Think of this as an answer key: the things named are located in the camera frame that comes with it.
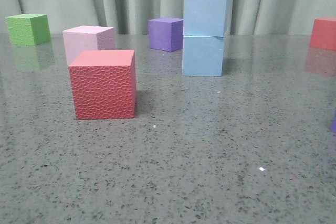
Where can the purple foam cube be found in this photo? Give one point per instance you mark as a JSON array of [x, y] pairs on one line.
[[166, 33]]

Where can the darker blue foam cube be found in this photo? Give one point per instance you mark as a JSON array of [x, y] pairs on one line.
[[205, 17]]

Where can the light blue foam cube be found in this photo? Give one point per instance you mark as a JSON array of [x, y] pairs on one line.
[[202, 56]]

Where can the pink foam cube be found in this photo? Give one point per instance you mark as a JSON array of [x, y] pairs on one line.
[[81, 38]]

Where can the green foam cube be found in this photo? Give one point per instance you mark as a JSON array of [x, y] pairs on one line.
[[28, 29]]

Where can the red foam cube far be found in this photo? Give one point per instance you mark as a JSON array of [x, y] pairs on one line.
[[323, 33]]

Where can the red textured foam cube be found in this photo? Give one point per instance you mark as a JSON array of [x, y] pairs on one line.
[[103, 84]]

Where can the purple cube at edge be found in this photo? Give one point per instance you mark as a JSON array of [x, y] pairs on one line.
[[333, 126]]

